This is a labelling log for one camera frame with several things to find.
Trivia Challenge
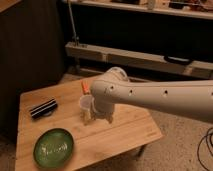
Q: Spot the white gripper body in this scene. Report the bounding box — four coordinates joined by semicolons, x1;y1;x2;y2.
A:
90;99;115;123

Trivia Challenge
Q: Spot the white ceramic cup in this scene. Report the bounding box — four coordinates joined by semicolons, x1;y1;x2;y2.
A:
79;95;92;124

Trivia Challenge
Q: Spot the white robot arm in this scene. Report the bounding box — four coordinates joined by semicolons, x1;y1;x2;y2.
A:
90;67;213;123

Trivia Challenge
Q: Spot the orange carrot toy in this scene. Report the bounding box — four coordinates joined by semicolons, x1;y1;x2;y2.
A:
81;81;90;95

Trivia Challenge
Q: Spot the black striped box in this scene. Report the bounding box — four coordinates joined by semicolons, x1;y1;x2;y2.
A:
30;99;58;119

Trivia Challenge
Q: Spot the wooden folding table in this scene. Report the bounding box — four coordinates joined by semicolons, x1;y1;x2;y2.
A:
15;80;162;171

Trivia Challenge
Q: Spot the green glass plate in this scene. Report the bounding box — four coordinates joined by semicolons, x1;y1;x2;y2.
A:
33;128;74;169

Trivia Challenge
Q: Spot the long grey case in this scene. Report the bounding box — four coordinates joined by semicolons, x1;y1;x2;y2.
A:
65;42;213;79

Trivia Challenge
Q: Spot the metal stand pole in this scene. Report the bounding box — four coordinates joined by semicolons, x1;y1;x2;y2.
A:
67;0;79;46

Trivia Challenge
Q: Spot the upper wooden shelf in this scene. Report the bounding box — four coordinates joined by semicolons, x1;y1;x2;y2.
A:
62;0;213;20

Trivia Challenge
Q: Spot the black cable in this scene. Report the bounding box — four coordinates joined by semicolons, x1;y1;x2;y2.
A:
196;126;213;171

